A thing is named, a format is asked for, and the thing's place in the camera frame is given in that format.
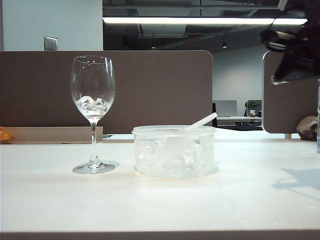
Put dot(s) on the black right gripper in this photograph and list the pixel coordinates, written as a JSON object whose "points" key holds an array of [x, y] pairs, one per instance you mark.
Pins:
{"points": [[311, 45]]}

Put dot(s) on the white plastic ice shovel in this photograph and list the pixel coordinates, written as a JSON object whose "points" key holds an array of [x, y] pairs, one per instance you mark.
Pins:
{"points": [[202, 121]]}

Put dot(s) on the clear round plastic container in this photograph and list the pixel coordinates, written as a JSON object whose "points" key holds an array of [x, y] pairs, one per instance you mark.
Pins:
{"points": [[147, 131]]}

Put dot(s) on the scooped clear ice cubes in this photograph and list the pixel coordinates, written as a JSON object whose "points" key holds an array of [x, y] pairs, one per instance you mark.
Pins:
{"points": [[93, 104]]}

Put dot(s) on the ice cubes pile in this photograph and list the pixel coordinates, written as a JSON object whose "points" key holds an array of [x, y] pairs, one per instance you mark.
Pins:
{"points": [[145, 157]]}

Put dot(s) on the clear wine glass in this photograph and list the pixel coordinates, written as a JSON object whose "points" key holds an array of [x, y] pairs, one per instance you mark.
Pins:
{"points": [[93, 140]]}

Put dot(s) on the narrow brown desk partition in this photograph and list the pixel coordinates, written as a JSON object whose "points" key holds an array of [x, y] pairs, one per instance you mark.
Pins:
{"points": [[287, 107]]}

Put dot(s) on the green potted plant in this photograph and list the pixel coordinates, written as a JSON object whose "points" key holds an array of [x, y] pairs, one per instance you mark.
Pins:
{"points": [[252, 105]]}

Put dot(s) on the black ceiling spot lamp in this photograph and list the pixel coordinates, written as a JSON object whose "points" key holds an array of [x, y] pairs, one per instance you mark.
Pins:
{"points": [[224, 45]]}

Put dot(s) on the white office desk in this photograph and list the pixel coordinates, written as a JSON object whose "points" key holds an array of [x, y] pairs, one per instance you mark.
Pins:
{"points": [[247, 119]]}

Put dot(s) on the brown crumpled bag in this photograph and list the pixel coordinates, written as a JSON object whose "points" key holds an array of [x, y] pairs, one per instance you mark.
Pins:
{"points": [[306, 127]]}

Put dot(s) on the grey office partition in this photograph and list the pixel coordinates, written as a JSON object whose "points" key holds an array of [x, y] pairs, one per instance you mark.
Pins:
{"points": [[225, 108]]}

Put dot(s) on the long ceiling light strip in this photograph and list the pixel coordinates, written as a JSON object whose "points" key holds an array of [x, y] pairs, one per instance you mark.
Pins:
{"points": [[200, 20]]}

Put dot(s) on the wide brown desk partition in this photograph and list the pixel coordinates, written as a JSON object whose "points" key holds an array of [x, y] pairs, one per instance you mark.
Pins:
{"points": [[162, 87]]}

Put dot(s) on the beige wooden ledge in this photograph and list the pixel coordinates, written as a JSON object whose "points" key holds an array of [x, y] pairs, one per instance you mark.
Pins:
{"points": [[50, 135]]}

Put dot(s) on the orange object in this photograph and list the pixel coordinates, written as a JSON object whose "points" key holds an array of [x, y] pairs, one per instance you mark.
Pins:
{"points": [[4, 134]]}

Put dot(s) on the metal wall switch plate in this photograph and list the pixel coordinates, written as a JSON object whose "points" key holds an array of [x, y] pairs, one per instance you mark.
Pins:
{"points": [[50, 43]]}

